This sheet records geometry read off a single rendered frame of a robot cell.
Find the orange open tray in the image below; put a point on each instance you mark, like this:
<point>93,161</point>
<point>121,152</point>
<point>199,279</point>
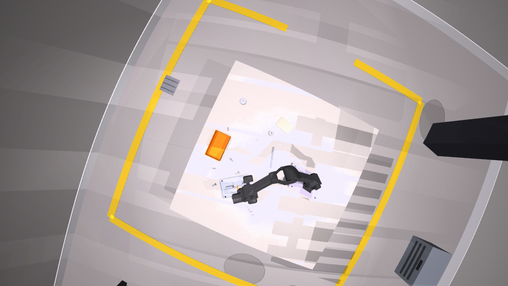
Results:
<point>217,145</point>

